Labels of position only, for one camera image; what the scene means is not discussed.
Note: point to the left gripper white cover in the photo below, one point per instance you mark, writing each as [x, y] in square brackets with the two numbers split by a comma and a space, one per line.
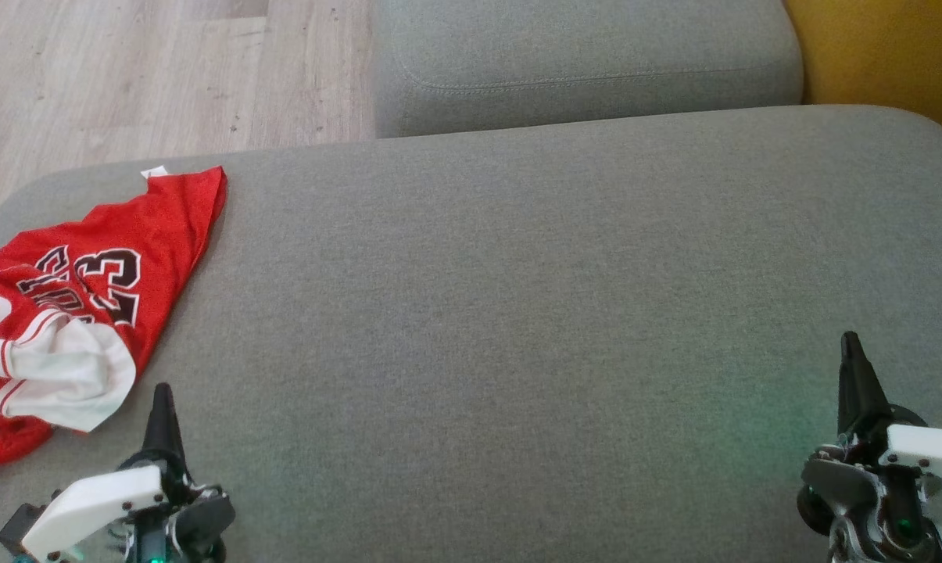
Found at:
[95, 504]

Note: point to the large grey sofa ottoman cushion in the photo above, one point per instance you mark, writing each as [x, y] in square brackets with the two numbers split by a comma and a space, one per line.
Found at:
[517, 313]

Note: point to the yellow sofa backrest cushion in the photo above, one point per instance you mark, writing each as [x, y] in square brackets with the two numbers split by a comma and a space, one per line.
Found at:
[885, 55]

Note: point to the grey sofa seat cushion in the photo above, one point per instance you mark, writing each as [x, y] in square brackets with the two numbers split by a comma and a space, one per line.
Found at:
[580, 62]

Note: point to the red Bulls 23 jersey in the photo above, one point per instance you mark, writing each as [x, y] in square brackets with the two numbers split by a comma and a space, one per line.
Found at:
[166, 227]

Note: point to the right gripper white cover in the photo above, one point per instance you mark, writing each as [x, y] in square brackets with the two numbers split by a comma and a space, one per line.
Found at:
[916, 461]

